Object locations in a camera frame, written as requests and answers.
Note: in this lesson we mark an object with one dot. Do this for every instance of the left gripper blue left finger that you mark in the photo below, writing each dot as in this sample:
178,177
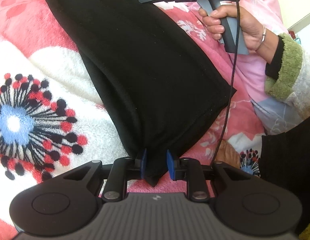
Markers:
143,164

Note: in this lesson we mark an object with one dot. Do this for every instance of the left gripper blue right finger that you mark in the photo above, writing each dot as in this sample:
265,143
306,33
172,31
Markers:
170,165

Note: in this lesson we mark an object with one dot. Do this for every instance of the black garment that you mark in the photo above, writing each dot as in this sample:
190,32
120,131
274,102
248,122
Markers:
160,89

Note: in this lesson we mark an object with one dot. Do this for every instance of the green cuffed sleeve forearm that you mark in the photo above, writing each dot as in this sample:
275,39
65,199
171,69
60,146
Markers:
288,75

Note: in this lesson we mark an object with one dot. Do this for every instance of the person's right hand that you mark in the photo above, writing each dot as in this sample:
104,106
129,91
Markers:
256,37

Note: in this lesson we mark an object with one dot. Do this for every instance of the pink blue floral quilt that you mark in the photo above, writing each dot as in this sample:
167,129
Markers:
283,103

